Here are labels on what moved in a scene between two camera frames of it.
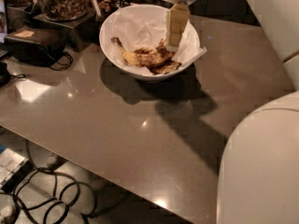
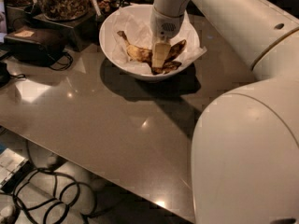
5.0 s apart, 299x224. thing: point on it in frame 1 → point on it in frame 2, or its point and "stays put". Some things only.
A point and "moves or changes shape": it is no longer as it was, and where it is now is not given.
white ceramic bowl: (134, 39) stays put
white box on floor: (13, 166) stays put
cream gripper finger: (177, 16) → (160, 52)
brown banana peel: (158, 61) moves or changes shape
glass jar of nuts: (63, 2) stays put
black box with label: (35, 45) stays put
